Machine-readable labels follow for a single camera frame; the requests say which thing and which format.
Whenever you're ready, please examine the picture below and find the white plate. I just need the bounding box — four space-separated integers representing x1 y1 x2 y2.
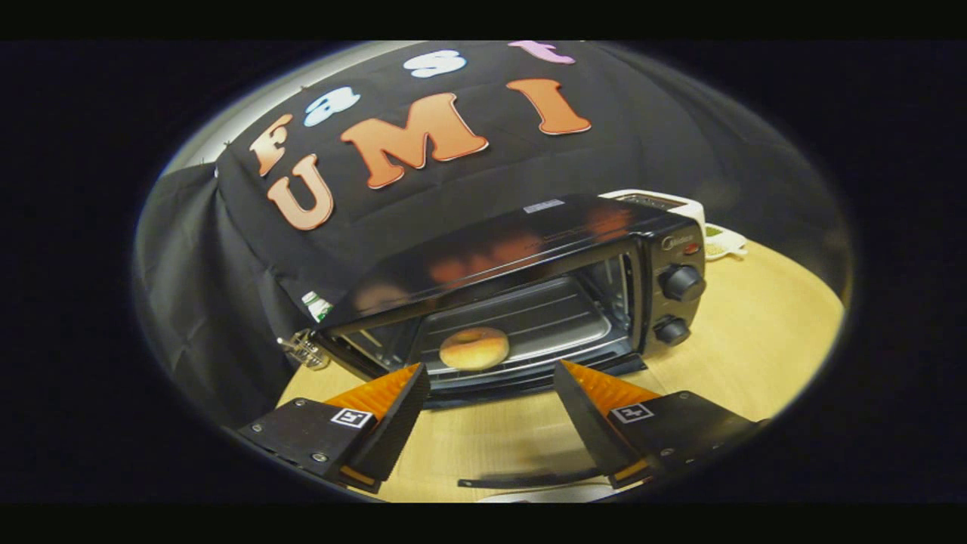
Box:
480 490 605 504

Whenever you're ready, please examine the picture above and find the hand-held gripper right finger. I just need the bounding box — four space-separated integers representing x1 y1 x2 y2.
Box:
554 360 771 490

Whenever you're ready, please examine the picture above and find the small white drink bottle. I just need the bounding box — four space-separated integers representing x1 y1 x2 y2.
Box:
302 291 335 323

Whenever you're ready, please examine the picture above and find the small white dish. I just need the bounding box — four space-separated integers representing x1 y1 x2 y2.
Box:
703 224 749 261

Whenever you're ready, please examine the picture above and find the black toaster oven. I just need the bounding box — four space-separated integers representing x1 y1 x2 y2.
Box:
314 194 707 490

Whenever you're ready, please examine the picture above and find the white bread toaster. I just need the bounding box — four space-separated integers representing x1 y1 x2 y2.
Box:
601 189 707 235

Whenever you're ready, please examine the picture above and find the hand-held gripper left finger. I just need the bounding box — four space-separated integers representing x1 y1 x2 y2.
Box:
236 363 431 494

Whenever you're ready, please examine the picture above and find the brown bagel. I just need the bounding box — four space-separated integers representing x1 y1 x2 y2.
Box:
439 326 511 371

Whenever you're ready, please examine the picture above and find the metal wire basket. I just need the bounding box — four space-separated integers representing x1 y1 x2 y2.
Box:
277 329 331 371

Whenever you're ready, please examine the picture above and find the metal oven tray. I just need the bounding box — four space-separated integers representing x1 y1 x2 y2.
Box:
412 276 632 379

